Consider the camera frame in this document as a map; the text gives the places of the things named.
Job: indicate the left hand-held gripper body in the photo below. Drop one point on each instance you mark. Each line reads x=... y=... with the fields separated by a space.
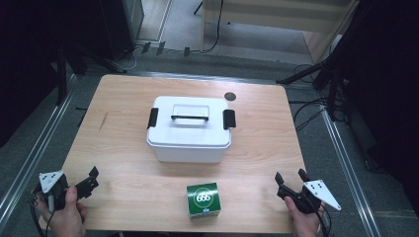
x=52 y=184

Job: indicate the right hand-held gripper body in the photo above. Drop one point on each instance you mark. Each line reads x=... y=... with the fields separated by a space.
x=309 y=196

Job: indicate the green square carton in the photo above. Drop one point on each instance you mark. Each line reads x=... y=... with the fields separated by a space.
x=203 y=198

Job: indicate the white storage box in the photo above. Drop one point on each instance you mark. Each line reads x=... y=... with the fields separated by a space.
x=189 y=154

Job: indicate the person's right hand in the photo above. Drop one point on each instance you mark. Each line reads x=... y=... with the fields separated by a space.
x=304 y=222

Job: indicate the person's left hand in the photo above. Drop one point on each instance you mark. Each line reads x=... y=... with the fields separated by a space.
x=67 y=217

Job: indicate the dark round table grommet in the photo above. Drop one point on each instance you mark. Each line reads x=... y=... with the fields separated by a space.
x=230 y=96

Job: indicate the black metal stand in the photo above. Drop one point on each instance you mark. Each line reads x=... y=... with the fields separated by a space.
x=61 y=75

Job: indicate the black tripod stand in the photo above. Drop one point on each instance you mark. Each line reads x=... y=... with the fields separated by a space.
x=332 y=65

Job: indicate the dark cabinet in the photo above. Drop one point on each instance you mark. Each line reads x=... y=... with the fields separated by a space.
x=122 y=26

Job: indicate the light wooden furniture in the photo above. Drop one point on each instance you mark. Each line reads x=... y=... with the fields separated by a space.
x=273 y=15

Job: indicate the aluminium floor rail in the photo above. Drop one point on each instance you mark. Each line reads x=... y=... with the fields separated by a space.
x=36 y=154
x=349 y=177

